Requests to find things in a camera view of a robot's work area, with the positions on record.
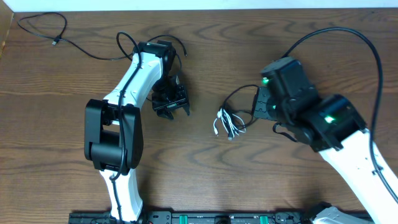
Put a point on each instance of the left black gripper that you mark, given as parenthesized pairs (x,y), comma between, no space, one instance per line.
(181,101)

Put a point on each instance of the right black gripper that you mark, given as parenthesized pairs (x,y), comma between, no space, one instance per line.
(259,110)

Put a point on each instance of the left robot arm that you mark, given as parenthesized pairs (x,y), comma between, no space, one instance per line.
(114,139)

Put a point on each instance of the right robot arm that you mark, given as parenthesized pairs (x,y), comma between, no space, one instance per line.
(333,128)

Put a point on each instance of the cardboard box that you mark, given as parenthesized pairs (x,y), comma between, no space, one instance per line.
(6,19)

